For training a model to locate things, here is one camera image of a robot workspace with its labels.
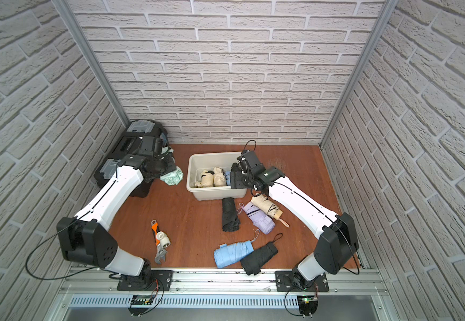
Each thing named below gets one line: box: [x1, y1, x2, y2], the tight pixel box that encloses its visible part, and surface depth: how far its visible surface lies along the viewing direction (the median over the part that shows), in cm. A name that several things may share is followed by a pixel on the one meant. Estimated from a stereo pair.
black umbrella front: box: [240, 241, 278, 276], surface depth 79 cm
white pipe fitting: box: [155, 230, 172, 249], surface depth 83 cm
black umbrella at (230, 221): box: [221, 197, 241, 233], surface depth 87 cm
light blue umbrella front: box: [213, 240, 254, 269], surface depth 79 cm
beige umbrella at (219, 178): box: [212, 166, 227, 187], surface depth 100 cm
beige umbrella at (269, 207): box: [250, 194, 290, 228], surface depth 92 cm
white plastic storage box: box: [186, 151, 248, 201], surface depth 97 cm
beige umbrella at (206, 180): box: [195, 169, 216, 188], surface depth 102 cm
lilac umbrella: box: [243, 201, 276, 235], surface depth 88 cm
